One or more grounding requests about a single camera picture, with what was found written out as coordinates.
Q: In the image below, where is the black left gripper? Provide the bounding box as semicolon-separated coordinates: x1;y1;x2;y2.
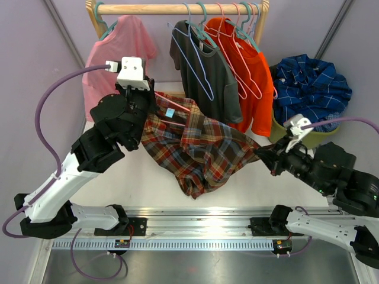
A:
114;75;160;146

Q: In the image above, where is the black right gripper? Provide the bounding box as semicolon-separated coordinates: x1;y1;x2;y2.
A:
253;132;330;193

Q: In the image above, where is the pink hanger with plaid shirt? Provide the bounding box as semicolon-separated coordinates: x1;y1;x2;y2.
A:
147;92;192;130

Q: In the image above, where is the red brown plaid shirt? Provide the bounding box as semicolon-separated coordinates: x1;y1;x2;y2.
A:
141;100;260;199

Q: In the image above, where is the light blue wire hanger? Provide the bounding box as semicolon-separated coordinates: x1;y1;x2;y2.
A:
167;2;214;101

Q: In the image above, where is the blue plaid shirt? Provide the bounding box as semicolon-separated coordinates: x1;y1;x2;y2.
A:
270;54;352;125

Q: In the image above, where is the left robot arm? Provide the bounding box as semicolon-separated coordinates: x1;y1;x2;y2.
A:
14;77;156;240

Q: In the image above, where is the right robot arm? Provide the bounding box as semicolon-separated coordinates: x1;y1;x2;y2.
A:
255;137;378;269

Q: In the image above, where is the blue checked shirt in basket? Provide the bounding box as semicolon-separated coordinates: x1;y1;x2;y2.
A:
304;109;343;133

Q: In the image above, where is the pink shirt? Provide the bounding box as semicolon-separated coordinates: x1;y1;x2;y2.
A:
82;15;157;122

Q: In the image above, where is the dark grey shirt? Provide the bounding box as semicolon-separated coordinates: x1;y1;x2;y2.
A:
169;20;242;124

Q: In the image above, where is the teal hanger with pink shirt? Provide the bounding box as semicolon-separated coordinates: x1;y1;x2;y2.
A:
94;2;118;41

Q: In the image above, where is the orange t-shirt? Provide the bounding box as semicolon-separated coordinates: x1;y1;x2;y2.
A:
205;17;274;137

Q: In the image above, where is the teal hanger with grey shirt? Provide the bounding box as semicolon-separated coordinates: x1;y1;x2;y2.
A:
183;2;217;51

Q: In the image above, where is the teal hanger with orange shirt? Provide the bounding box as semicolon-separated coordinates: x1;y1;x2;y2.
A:
226;1;261;53

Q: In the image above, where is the blue hanger at rack end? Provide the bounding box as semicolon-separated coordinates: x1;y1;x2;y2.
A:
252;2;262;40

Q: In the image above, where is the pink hanger at rack end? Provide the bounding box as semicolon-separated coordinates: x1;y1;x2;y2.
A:
246;3;258;37

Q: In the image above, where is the green laundry basket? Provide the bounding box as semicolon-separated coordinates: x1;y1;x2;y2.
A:
268;114;339;149

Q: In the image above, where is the wooden clothes rack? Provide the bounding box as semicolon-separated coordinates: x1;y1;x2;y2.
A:
85;1;269;47

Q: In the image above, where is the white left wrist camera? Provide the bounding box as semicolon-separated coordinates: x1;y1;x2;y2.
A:
105;57;150;91

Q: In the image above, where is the pink empty wire hanger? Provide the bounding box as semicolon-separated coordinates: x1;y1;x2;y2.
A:
224;2;263;100
204;2;249;99

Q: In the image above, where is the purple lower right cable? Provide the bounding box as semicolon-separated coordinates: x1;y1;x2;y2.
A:
242;233;314;258

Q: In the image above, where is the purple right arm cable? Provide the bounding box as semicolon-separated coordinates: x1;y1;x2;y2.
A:
301;116;379;134

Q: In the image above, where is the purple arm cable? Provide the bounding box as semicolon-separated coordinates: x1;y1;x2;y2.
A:
2;64;109;238
301;116;379;134

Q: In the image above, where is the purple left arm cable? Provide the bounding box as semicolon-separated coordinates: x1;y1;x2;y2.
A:
2;64;109;238

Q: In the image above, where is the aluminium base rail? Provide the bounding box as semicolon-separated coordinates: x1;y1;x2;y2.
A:
52;206;356;252

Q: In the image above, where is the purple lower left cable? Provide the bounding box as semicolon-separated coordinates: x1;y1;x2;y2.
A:
70;229;129;280

